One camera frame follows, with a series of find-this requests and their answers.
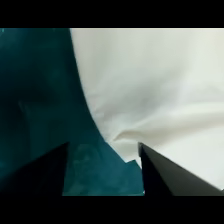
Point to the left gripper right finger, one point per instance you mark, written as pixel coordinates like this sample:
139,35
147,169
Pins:
160,180

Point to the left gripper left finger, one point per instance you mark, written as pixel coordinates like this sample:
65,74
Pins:
43,176

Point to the white shirt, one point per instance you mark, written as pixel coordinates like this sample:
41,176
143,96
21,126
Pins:
150,83

